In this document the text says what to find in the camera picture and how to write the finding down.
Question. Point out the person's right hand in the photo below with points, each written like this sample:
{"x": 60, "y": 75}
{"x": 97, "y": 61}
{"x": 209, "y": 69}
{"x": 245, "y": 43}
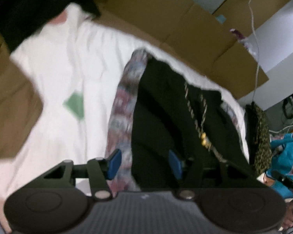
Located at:
{"x": 291, "y": 211}

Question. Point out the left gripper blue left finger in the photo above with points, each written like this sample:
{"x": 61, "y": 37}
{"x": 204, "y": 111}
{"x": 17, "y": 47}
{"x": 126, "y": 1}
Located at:
{"x": 114, "y": 162}

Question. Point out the brown cardboard sheet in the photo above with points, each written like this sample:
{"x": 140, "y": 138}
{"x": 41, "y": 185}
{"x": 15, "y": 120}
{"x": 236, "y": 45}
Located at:
{"x": 188, "y": 32}

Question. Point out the white cabinet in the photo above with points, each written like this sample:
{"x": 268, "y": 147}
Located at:
{"x": 275, "y": 38}

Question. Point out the brown garment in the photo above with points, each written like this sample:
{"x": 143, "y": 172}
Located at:
{"x": 20, "y": 105}

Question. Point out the white bear print duvet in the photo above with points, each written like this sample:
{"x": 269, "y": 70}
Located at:
{"x": 76, "y": 66}

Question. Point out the leopard print garment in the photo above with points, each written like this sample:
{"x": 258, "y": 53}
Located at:
{"x": 258, "y": 139}

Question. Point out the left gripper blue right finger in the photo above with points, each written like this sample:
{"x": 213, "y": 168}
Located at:
{"x": 176, "y": 165}

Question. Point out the teal patterned blanket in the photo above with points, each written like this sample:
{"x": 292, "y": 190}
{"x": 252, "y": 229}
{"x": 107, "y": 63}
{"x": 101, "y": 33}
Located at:
{"x": 282, "y": 162}

